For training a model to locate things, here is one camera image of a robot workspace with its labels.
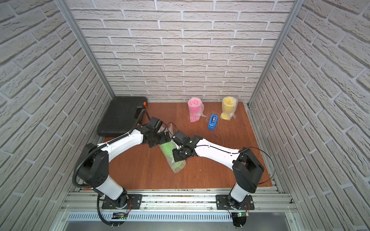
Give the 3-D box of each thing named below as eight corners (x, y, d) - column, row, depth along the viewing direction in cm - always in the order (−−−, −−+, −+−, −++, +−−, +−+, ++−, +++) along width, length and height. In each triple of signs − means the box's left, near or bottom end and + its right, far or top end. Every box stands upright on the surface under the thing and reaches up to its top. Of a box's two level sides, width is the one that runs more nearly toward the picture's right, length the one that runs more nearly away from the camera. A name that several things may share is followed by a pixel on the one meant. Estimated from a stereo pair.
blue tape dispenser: (207, 128, 106) (208, 124, 102) (211, 117, 113) (212, 113, 109) (214, 130, 105) (215, 127, 101) (217, 119, 111) (219, 115, 107)
